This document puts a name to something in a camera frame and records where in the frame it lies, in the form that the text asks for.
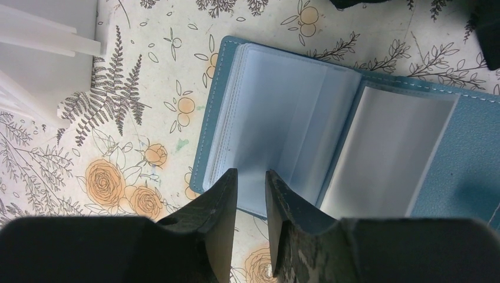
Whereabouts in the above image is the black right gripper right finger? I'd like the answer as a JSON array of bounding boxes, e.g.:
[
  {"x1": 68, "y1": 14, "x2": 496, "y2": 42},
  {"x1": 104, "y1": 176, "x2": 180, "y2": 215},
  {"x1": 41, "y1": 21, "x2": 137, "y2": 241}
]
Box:
[{"x1": 265, "y1": 170, "x2": 499, "y2": 282}]

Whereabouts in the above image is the white plastic card box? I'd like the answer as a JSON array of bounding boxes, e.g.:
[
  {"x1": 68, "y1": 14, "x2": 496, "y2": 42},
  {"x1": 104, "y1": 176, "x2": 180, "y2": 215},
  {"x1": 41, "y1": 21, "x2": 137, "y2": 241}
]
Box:
[{"x1": 1, "y1": 1, "x2": 103, "y2": 128}]

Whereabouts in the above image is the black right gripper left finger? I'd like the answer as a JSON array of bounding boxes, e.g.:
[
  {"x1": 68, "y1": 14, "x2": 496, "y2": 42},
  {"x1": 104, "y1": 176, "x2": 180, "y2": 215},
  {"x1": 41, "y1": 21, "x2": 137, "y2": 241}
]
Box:
[{"x1": 1, "y1": 169, "x2": 238, "y2": 282}]

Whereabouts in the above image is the black crumpled cloth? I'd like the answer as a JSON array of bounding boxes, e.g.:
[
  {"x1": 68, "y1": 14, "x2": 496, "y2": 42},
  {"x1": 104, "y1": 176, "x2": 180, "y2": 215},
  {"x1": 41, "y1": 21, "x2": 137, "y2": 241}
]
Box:
[{"x1": 330, "y1": 0, "x2": 499, "y2": 71}]

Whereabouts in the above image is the blue leather card holder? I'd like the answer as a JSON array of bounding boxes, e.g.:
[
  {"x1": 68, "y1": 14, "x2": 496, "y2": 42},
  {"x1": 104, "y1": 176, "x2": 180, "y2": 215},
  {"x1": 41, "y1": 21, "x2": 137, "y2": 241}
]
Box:
[{"x1": 190, "y1": 36, "x2": 499, "y2": 230}]

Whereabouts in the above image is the floral patterned table mat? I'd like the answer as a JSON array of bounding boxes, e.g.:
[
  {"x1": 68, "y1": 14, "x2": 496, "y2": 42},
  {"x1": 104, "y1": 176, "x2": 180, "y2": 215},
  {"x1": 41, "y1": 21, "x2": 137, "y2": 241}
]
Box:
[{"x1": 1, "y1": 1, "x2": 499, "y2": 282}]

